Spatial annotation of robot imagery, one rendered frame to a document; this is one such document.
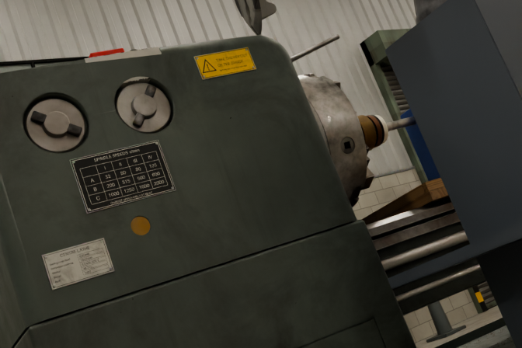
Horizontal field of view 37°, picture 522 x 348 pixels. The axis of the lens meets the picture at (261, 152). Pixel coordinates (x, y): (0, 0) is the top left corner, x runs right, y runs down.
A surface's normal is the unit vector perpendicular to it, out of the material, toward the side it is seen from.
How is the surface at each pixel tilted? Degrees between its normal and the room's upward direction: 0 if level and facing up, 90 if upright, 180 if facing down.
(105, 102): 90
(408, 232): 90
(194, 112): 90
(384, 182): 90
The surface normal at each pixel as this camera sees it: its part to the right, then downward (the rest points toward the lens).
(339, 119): 0.38, -0.36
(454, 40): -0.80, 0.17
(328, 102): 0.27, -0.59
